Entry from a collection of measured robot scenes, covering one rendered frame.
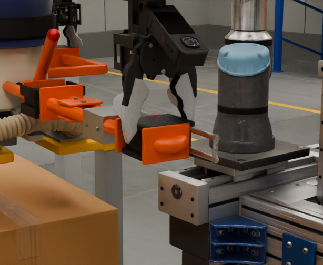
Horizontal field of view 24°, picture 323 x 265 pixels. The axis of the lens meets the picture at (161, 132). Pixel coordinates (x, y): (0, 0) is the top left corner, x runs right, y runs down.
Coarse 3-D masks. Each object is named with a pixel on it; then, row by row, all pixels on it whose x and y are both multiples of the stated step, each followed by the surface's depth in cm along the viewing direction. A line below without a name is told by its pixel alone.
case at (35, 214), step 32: (0, 192) 172; (32, 192) 172; (64, 192) 172; (0, 224) 152; (32, 224) 152; (64, 224) 155; (96, 224) 159; (0, 256) 148; (32, 256) 152; (64, 256) 156; (96, 256) 160
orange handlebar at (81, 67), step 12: (60, 60) 192; (72, 60) 186; (84, 60) 181; (48, 72) 167; (60, 72) 168; (72, 72) 170; (84, 72) 171; (96, 72) 173; (12, 84) 147; (72, 96) 134; (48, 108) 132; (60, 108) 128; (72, 108) 125; (84, 108) 129; (72, 120) 125; (108, 120) 115; (108, 132) 114; (156, 144) 103; (168, 144) 103; (180, 144) 104
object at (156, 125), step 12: (120, 120) 109; (144, 120) 108; (156, 120) 108; (168, 120) 108; (120, 132) 109; (144, 132) 102; (156, 132) 103; (168, 132) 104; (180, 132) 106; (120, 144) 110; (132, 144) 108; (144, 144) 103; (132, 156) 107; (144, 156) 103; (156, 156) 104; (168, 156) 105; (180, 156) 106
